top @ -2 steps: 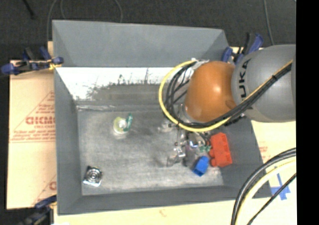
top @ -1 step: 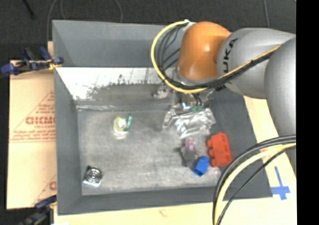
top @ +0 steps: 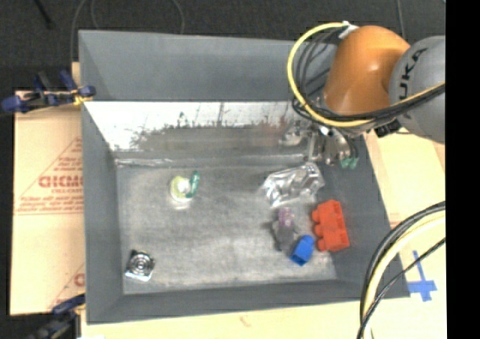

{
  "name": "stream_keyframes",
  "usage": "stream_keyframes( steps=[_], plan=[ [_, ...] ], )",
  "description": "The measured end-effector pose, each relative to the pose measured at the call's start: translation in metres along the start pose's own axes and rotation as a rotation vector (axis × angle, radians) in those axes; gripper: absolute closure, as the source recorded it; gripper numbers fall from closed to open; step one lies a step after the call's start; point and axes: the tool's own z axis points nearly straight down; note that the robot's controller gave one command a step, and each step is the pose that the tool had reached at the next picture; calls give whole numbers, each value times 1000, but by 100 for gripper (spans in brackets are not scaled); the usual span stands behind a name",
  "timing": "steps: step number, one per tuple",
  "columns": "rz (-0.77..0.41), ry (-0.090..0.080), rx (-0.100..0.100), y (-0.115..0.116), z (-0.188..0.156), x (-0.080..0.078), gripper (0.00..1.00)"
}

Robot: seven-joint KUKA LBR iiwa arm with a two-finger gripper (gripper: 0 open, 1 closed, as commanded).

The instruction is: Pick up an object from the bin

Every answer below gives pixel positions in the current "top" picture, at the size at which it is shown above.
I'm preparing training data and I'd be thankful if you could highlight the clear plastic packet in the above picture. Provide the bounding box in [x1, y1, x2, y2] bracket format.
[256, 162, 326, 209]

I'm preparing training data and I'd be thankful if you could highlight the orange toy brick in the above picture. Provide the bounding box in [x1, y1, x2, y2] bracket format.
[311, 199, 351, 253]

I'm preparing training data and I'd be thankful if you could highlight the grey and purple small toy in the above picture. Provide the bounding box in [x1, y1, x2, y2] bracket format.
[272, 206, 297, 252]

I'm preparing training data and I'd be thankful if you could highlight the blue toy brick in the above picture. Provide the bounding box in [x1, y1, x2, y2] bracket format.
[289, 234, 316, 266]

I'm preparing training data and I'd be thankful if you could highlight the grey metal bin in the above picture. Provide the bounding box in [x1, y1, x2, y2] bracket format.
[77, 29, 410, 323]

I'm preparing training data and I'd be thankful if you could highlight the silver square metal piece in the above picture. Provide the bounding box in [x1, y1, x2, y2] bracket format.
[124, 250, 156, 282]

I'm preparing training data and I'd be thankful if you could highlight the brown cardboard board red print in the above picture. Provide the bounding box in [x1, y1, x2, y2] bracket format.
[8, 90, 88, 317]

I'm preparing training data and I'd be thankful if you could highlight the yellow-green round toy green handle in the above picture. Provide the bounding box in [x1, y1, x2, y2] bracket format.
[169, 170, 201, 203]

